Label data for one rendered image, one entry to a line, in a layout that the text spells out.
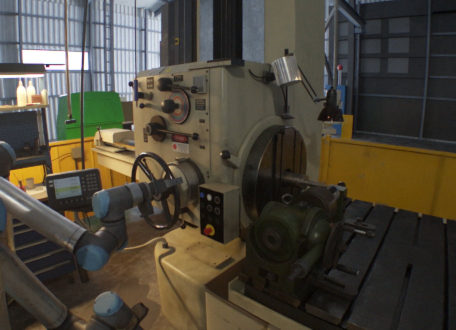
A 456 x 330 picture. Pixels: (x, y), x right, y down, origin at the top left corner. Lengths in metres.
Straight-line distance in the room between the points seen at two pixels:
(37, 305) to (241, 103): 1.09
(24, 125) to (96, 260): 2.22
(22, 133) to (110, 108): 2.66
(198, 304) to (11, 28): 13.87
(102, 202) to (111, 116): 4.43
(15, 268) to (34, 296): 0.11
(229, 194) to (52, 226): 0.67
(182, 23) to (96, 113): 3.14
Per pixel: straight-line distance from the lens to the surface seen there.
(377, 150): 3.38
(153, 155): 1.19
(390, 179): 3.42
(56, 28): 15.01
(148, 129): 1.49
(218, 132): 1.20
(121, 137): 2.74
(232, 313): 1.67
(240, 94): 1.26
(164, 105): 1.32
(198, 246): 2.11
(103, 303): 0.99
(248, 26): 1.96
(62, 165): 3.77
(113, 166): 2.84
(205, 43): 2.21
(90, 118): 5.16
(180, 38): 2.47
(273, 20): 1.86
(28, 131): 2.96
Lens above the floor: 1.72
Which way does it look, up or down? 13 degrees down
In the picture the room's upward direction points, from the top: straight up
